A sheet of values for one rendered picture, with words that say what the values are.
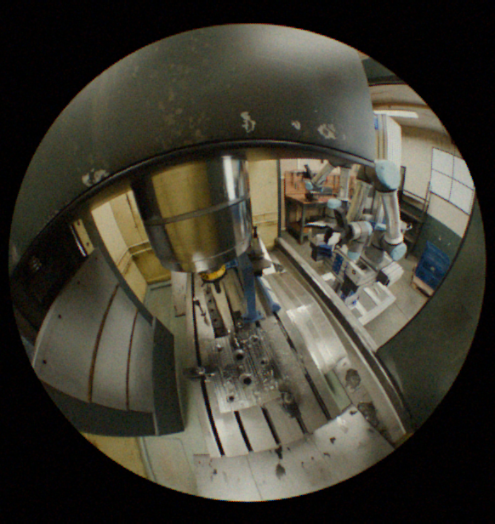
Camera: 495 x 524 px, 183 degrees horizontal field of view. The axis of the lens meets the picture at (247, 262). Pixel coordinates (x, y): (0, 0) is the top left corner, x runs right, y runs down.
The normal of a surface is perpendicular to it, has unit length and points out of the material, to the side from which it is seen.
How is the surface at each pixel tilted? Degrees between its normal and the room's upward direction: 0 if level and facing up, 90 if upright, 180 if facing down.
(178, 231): 90
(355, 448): 24
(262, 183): 89
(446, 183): 90
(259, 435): 0
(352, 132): 90
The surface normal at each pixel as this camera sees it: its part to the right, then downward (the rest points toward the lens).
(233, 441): -0.08, -0.80
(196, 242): 0.29, 0.56
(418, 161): -0.97, 0.21
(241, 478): -0.18, -0.96
